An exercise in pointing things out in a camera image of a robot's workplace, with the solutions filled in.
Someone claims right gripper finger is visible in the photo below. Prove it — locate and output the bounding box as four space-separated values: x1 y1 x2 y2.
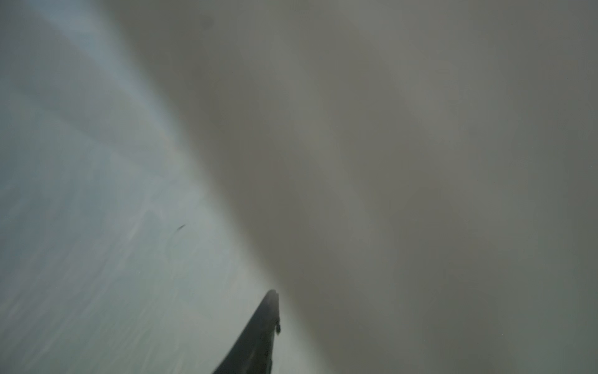
213 289 281 374

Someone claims white plastic bag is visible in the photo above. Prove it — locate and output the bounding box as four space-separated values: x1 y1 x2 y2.
1 1 597 373

